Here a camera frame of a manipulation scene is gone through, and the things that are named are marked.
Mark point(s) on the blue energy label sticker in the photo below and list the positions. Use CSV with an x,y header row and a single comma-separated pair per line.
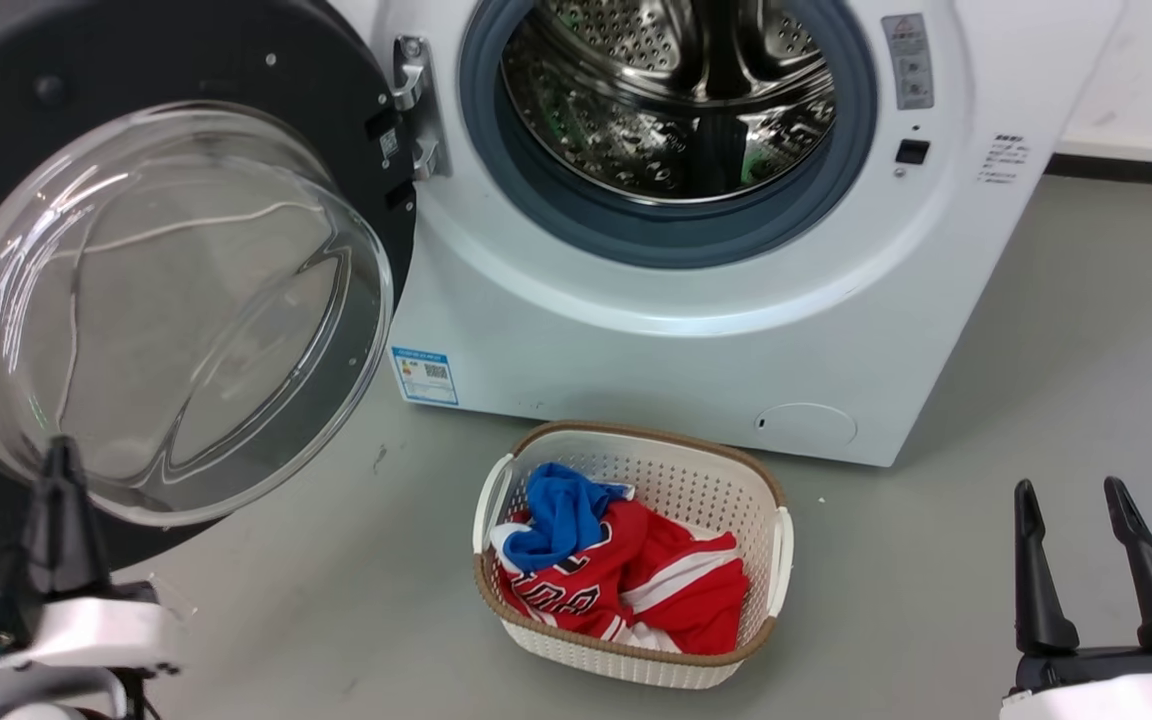
x,y
424,376

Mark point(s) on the white front-load washing machine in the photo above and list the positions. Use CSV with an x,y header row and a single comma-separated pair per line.
x,y
686,370

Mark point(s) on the silver door hinge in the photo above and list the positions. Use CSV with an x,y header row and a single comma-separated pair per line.
x,y
416,90

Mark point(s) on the black door latch socket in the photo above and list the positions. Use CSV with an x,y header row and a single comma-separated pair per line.
x,y
912,152

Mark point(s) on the black round glass washer door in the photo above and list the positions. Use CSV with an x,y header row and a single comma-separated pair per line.
x,y
136,60

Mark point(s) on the white wall baseboard ledge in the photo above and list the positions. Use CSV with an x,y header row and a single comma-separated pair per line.
x,y
1136,152

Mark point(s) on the blue cloth garment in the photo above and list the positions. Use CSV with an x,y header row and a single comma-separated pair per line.
x,y
561,510

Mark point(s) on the white woven-rim laundry basket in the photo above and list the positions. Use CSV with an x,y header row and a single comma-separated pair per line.
x,y
696,480

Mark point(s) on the grey warning label sticker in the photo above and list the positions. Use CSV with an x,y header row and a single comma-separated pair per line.
x,y
908,60

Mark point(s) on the round white filter cover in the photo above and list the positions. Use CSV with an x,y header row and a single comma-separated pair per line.
x,y
804,425

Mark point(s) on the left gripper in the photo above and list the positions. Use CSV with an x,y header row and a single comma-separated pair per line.
x,y
96,635

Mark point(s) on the red basketball jersey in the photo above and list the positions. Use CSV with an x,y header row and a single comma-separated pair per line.
x,y
686,600

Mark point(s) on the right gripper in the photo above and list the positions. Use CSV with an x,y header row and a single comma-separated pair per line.
x,y
1106,690

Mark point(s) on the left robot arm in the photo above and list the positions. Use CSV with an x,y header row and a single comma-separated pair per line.
x,y
46,700

